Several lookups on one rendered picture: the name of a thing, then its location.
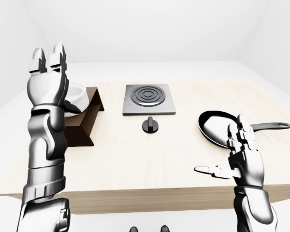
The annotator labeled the round black knob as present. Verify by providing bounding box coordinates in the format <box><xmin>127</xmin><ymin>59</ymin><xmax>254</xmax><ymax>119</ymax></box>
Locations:
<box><xmin>142</xmin><ymin>116</ymin><xmax>160</xmax><ymax>134</ymax></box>

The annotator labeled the white bowl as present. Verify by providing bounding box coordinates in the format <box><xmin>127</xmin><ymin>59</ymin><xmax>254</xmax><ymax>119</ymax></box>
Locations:
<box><xmin>63</xmin><ymin>82</ymin><xmax>90</xmax><ymax>118</ymax></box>

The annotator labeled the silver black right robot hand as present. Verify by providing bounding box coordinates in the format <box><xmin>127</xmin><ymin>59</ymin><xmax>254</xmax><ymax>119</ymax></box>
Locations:
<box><xmin>194</xmin><ymin>114</ymin><xmax>265</xmax><ymax>189</ymax></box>

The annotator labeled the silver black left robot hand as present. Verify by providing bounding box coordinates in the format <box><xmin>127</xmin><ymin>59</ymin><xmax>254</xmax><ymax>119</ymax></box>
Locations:
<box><xmin>27</xmin><ymin>42</ymin><xmax>81</xmax><ymax>114</ymax></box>

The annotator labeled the black frying pan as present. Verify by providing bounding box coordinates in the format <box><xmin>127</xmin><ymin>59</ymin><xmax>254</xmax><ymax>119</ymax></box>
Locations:
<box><xmin>198</xmin><ymin>110</ymin><xmax>290</xmax><ymax>149</ymax></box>

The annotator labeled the dark brown wooden cabinet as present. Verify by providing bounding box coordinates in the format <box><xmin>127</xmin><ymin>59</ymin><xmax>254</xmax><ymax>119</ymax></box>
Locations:
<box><xmin>62</xmin><ymin>87</ymin><xmax>105</xmax><ymax>147</ymax></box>

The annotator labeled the flat grey stove plate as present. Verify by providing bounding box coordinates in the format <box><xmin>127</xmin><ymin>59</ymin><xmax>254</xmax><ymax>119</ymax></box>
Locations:
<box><xmin>122</xmin><ymin>84</ymin><xmax>177</xmax><ymax>116</ymax></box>

